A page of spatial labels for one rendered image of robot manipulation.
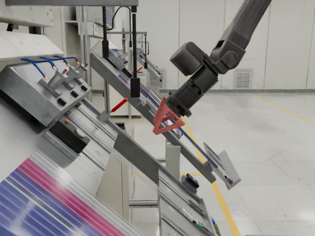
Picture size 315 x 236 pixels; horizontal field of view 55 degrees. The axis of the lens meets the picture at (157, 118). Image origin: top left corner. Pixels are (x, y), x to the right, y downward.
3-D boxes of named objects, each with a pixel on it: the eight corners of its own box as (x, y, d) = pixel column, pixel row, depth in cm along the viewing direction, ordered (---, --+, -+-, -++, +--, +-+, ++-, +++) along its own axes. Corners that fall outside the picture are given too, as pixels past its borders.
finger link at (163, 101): (145, 119, 79) (170, 93, 78) (146, 113, 86) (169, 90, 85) (163, 136, 80) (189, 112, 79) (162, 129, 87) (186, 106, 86)
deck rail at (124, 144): (189, 210, 109) (201, 199, 108) (190, 213, 107) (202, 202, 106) (30, 74, 96) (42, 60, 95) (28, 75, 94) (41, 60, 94)
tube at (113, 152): (199, 226, 87) (202, 224, 87) (200, 229, 86) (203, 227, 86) (62, 110, 79) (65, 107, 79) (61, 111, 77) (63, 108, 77)
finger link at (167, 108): (144, 126, 72) (172, 98, 71) (145, 119, 79) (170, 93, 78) (164, 145, 73) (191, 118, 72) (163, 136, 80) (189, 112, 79)
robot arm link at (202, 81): (224, 79, 74) (218, 76, 80) (205, 59, 73) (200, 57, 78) (203, 99, 75) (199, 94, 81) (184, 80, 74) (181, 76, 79)
